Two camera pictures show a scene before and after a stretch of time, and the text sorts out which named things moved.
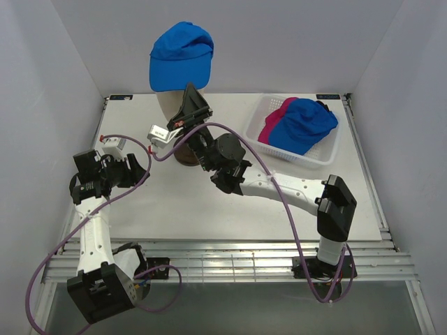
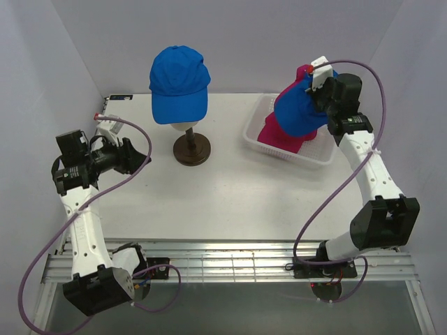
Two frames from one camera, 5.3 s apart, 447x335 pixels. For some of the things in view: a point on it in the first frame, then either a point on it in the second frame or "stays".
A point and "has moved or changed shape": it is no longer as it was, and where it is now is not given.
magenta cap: x=272 y=118 to x=271 y=134
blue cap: x=182 y=54 has moved or changed shape
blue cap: x=304 y=122 to x=297 y=112
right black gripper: x=195 y=111 to x=327 y=84
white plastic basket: x=325 y=152 stays
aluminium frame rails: x=375 y=260 stays
